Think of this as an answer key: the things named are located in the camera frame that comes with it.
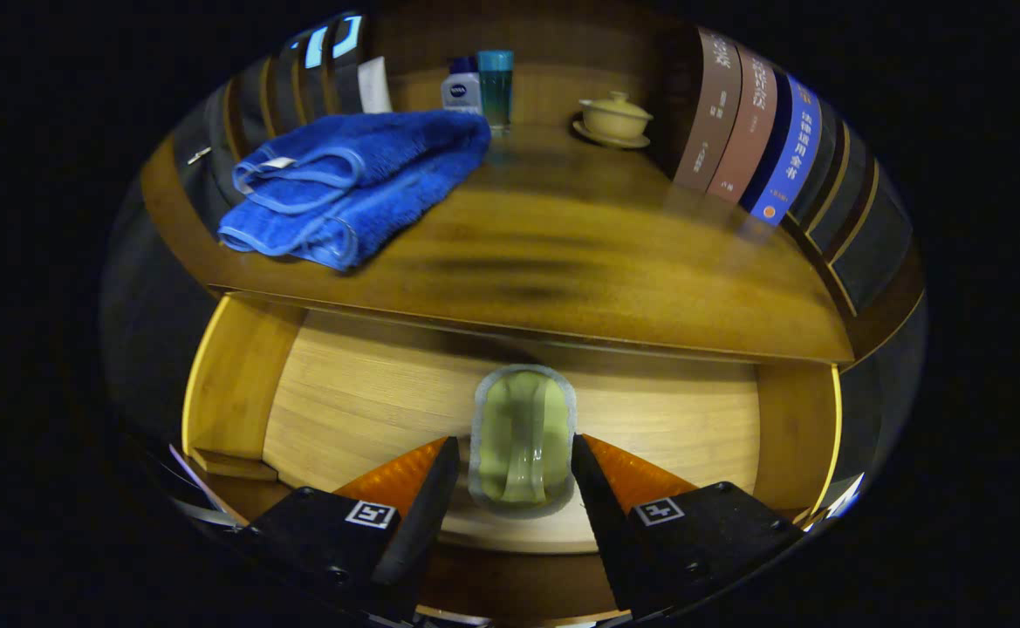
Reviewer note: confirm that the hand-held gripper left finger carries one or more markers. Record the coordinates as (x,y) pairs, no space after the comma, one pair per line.
(427,515)

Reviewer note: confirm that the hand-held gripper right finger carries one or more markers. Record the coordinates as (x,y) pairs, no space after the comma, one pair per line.
(601,515)

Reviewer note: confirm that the wooden drawer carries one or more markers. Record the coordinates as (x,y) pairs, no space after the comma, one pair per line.
(370,401)

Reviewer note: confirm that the wooden countertop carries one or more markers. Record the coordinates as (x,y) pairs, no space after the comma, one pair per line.
(579,262)

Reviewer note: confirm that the wooden cabinet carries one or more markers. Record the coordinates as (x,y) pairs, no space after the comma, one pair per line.
(553,87)

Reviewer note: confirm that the black backdrop cloth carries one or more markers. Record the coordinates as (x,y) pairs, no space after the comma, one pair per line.
(147,349)

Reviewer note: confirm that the blue folded towel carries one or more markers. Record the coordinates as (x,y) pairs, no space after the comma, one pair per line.
(361,174)

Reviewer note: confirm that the beige saucer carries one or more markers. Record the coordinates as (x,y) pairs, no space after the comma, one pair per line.
(597,137)

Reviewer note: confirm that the beige lidded tea cup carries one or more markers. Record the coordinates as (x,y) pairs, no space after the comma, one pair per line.
(616,116)

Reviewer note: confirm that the blue book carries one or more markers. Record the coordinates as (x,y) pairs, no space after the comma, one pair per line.
(790,157)

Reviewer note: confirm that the reddish brown book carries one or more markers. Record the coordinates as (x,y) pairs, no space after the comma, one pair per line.
(747,131)

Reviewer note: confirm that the dark brown book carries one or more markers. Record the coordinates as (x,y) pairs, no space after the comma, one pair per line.
(708,113)

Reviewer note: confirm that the silver clip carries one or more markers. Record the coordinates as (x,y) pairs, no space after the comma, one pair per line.
(198,155)

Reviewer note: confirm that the white bottle with blue cap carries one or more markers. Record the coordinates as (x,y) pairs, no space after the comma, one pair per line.
(461,90)

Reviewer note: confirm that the teal bottle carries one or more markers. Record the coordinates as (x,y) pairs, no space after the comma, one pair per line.
(496,87)

